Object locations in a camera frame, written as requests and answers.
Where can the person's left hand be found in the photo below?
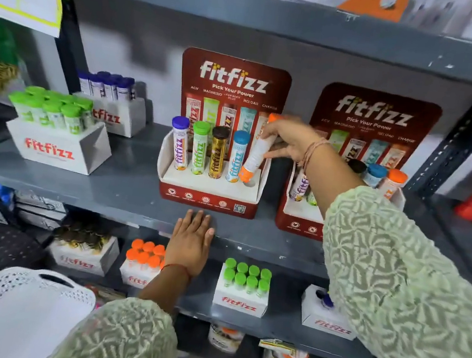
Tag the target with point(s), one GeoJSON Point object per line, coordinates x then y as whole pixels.
{"type": "Point", "coordinates": [188, 248]}

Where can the person's right hand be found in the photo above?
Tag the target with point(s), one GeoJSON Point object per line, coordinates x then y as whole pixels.
{"type": "Point", "coordinates": [295, 139]}

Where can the person's left little finger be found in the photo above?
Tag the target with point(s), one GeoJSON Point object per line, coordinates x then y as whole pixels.
{"type": "Point", "coordinates": [178, 230]}

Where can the person's left middle finger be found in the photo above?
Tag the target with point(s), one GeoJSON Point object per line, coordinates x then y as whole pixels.
{"type": "Point", "coordinates": [197, 223]}

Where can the person's right thumb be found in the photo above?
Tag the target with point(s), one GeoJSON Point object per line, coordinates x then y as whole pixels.
{"type": "Point", "coordinates": [280, 153]}

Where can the person's left thumb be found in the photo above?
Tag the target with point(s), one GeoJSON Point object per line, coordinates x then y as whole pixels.
{"type": "Point", "coordinates": [210, 238]}

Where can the white tube with orange cap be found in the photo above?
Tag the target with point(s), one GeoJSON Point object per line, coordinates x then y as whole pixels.
{"type": "Point", "coordinates": [256, 157]}
{"type": "Point", "coordinates": [393, 182]}

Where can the person's left forearm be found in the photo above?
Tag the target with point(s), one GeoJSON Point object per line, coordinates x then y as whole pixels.
{"type": "Point", "coordinates": [133, 336]}

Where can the person's right forearm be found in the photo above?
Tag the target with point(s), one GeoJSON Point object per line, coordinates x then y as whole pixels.
{"type": "Point", "coordinates": [399, 285]}

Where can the red thread wristband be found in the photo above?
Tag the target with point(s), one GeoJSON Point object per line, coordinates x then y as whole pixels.
{"type": "Point", "coordinates": [312, 152]}
{"type": "Point", "coordinates": [178, 268]}

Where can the white tube with purple cap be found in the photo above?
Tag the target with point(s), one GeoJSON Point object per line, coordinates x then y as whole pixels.
{"type": "Point", "coordinates": [324, 299]}
{"type": "Point", "coordinates": [300, 187]}
{"type": "Point", "coordinates": [180, 143]}

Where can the group of orange-capped tubes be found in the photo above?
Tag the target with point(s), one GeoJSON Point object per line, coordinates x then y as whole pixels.
{"type": "Point", "coordinates": [144, 253]}

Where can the white tube with blue cap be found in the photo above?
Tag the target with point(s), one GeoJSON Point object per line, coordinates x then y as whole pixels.
{"type": "Point", "coordinates": [237, 157]}
{"type": "Point", "coordinates": [375, 174]}

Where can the group of green-capped tubes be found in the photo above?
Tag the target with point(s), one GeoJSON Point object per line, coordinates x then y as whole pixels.
{"type": "Point", "coordinates": [50, 111]}
{"type": "Point", "coordinates": [247, 275]}

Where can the green tube with green cap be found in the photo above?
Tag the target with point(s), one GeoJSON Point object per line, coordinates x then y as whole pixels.
{"type": "Point", "coordinates": [199, 150]}
{"type": "Point", "coordinates": [312, 199]}

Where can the gold tube with black cap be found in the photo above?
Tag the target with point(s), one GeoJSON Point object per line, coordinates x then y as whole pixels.
{"type": "Point", "coordinates": [218, 152]}
{"type": "Point", "coordinates": [356, 166]}

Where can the grey metal shelf rack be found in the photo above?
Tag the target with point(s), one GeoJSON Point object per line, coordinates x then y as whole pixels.
{"type": "Point", "coordinates": [130, 189]}

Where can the white cardboard tube box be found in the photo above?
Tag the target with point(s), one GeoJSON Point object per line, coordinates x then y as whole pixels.
{"type": "Point", "coordinates": [136, 278]}
{"type": "Point", "coordinates": [118, 118]}
{"type": "Point", "coordinates": [82, 260]}
{"type": "Point", "coordinates": [53, 148]}
{"type": "Point", "coordinates": [325, 323]}
{"type": "Point", "coordinates": [239, 303]}

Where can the red cardboard display stand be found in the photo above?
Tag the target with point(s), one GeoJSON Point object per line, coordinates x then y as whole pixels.
{"type": "Point", "coordinates": [374, 112]}
{"type": "Point", "coordinates": [232, 76]}

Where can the group of black-capped gold tubes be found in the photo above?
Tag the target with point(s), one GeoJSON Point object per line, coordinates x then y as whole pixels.
{"type": "Point", "coordinates": [81, 236]}

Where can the stack of silver packets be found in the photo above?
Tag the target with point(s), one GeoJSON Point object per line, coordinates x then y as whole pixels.
{"type": "Point", "coordinates": [39, 207]}

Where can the group of purple-capped tubes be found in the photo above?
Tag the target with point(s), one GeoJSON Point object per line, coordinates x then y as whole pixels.
{"type": "Point", "coordinates": [107, 85]}

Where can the white perforated plastic basket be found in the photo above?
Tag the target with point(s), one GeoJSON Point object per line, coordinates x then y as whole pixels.
{"type": "Point", "coordinates": [14, 316]}

